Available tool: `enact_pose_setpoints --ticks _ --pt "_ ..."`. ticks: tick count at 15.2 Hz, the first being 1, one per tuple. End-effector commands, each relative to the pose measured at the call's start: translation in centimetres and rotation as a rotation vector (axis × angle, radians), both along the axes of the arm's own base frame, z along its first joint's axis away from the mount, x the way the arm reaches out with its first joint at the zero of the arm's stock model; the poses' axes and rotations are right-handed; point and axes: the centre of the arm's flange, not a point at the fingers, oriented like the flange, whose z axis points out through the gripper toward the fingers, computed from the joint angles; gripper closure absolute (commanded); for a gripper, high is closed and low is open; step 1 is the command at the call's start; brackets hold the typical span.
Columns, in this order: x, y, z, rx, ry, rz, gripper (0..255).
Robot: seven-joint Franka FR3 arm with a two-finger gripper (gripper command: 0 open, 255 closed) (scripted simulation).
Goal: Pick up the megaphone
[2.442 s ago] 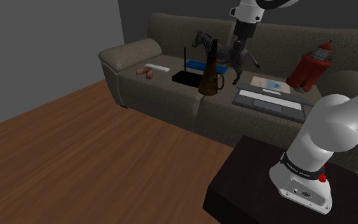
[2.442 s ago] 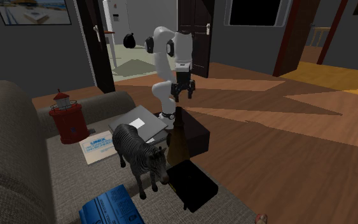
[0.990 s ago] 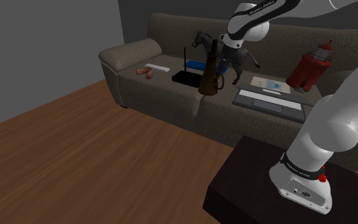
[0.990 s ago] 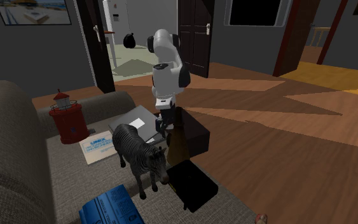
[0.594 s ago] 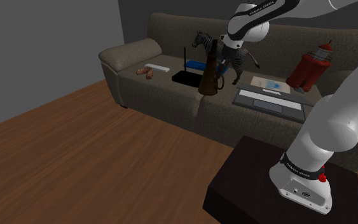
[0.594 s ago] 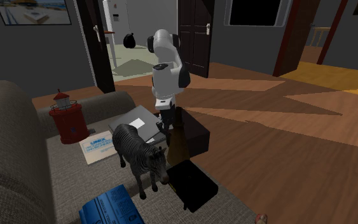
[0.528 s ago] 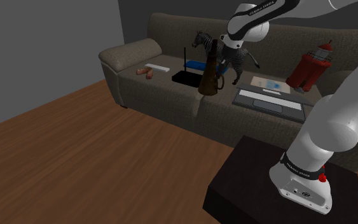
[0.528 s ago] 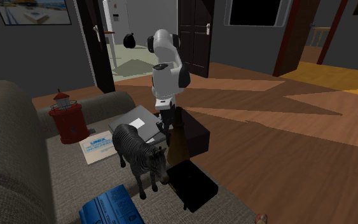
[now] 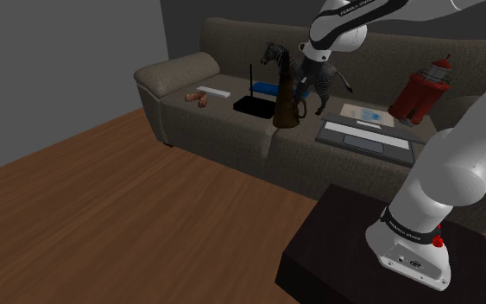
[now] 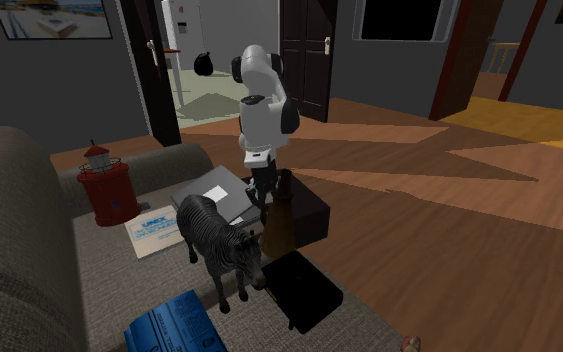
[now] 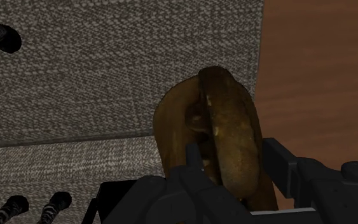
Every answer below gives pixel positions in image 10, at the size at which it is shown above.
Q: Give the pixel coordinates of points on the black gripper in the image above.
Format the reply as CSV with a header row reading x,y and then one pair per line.
x,y
265,176

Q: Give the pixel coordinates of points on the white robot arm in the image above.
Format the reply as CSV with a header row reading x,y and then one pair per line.
x,y
260,117

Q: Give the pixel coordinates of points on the brown bottle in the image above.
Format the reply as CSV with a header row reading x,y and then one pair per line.
x,y
279,229

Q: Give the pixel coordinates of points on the zebra figure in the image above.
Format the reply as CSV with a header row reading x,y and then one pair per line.
x,y
208,229

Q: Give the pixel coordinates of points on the dark robot stand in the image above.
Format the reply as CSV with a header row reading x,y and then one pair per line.
x,y
310,209

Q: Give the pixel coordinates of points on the white booklet with blue print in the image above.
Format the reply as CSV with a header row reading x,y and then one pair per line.
x,y
152,239

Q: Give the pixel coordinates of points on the black box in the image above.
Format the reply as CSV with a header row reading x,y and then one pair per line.
x,y
305,292

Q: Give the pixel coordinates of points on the dark open door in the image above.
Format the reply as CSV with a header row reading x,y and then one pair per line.
x,y
159,97

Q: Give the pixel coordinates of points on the red lighthouse figure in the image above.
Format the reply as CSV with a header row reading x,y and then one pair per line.
x,y
110,195

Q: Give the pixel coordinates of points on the dark panelled door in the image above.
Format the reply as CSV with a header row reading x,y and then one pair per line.
x,y
310,63

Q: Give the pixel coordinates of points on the blue book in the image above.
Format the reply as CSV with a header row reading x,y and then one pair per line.
x,y
178,326

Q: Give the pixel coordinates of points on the small reddish beige object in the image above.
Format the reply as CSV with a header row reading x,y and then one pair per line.
x,y
410,344

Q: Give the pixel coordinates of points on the grey fabric sofa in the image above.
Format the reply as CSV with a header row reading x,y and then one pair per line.
x,y
13,234

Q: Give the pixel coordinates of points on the brown wooden door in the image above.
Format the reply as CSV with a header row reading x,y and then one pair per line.
x,y
461,63

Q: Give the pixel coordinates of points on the black window with white frame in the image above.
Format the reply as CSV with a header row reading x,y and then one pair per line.
x,y
400,19

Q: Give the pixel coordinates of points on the framed beach wall picture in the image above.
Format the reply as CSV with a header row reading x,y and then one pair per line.
x,y
52,19

